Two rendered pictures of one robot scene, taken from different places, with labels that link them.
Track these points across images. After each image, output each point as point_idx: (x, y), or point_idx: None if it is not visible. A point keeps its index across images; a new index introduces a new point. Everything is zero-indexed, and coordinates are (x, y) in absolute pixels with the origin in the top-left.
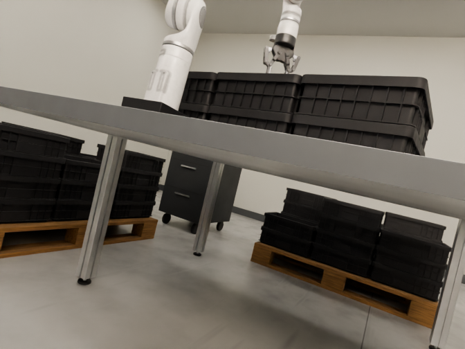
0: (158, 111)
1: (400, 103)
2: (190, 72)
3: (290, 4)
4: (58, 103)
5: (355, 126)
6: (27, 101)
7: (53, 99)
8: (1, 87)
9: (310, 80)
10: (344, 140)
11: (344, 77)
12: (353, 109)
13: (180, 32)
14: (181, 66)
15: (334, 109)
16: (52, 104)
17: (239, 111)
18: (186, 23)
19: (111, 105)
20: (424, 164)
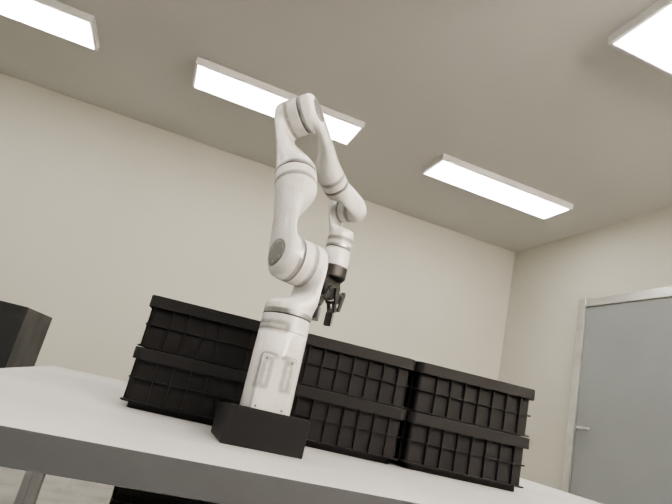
0: (304, 435)
1: (518, 413)
2: (240, 317)
3: (337, 222)
4: (295, 494)
5: (482, 434)
6: (207, 486)
7: (282, 486)
8: (113, 449)
9: (431, 372)
10: (468, 448)
11: (467, 375)
12: (477, 413)
13: (309, 299)
14: (304, 348)
15: (456, 410)
16: (281, 496)
17: (335, 398)
18: (308, 282)
19: (406, 502)
20: None
